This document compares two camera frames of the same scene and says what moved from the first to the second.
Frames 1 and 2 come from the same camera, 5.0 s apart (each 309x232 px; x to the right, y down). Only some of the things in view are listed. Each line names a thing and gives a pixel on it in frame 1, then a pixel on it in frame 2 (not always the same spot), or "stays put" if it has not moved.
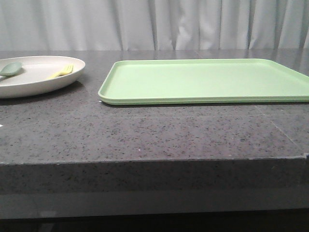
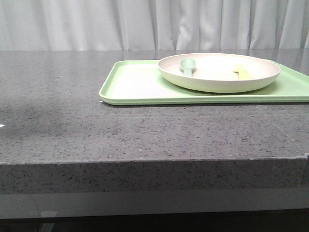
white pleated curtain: [72, 25] stays put
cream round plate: [39, 75] -> [218, 72]
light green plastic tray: [201, 80] stays put
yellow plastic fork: [66, 70] -> [242, 68]
